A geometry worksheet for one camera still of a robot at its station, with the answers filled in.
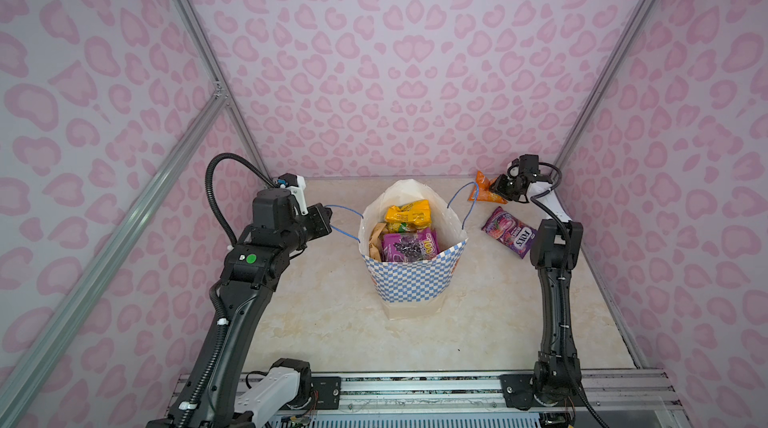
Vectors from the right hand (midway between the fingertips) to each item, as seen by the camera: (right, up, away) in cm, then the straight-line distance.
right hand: (497, 183), depth 112 cm
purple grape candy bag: (-34, -19, -31) cm, 50 cm away
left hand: (-53, -8, -43) cm, 69 cm away
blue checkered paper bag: (-32, -29, -37) cm, 57 cm away
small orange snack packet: (-6, -3, -2) cm, 7 cm away
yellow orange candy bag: (-34, -11, -29) cm, 46 cm away
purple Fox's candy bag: (0, -17, -12) cm, 21 cm away
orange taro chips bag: (-44, -19, -25) cm, 54 cm away
